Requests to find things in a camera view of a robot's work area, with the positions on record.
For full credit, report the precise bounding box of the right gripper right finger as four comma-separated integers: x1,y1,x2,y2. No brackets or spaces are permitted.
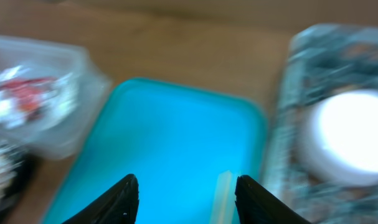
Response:
235,175,310,224

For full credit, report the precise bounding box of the grey plastic dishwasher rack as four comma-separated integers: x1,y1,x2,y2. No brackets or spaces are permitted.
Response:
262,24,378,223

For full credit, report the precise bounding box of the clear plastic waste bin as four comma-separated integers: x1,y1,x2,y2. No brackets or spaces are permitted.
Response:
0,35,111,159

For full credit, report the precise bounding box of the black plastic tray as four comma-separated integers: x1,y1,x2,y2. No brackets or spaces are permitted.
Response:
0,137,37,223

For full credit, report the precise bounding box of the white rice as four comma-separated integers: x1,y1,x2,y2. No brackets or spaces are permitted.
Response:
0,147,20,199

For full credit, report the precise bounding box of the teal plastic serving tray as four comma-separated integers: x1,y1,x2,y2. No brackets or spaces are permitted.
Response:
44,78,267,223

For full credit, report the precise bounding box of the red snack wrapper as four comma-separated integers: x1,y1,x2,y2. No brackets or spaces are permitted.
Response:
0,77,57,121

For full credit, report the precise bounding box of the large white bowl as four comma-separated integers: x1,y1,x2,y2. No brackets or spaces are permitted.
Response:
296,89,378,187

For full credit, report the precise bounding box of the wooden chopstick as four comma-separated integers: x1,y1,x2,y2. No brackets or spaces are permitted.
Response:
209,170,238,224

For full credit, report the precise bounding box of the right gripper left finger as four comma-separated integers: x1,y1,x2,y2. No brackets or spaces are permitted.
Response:
63,174,139,224

